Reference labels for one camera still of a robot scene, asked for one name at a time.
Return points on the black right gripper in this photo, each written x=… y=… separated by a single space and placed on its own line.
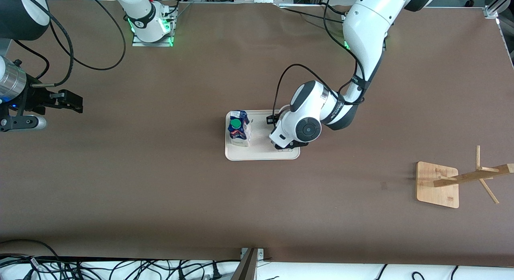
x=35 y=100

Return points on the blue milk carton green cap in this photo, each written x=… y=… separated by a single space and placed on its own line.
x=237 y=123

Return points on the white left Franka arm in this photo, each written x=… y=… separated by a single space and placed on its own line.
x=361 y=27

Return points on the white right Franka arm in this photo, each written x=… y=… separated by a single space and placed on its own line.
x=140 y=11

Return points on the white tray with rabbit print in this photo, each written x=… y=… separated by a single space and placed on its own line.
x=259 y=135

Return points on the wooden mug stand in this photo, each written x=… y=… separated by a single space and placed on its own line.
x=435 y=191

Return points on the aluminium corner profile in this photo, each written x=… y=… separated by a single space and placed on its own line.
x=492 y=10

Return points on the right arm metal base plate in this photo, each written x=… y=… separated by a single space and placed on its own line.
x=152 y=43

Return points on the aluminium table edge bracket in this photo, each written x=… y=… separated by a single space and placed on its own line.
x=249 y=268

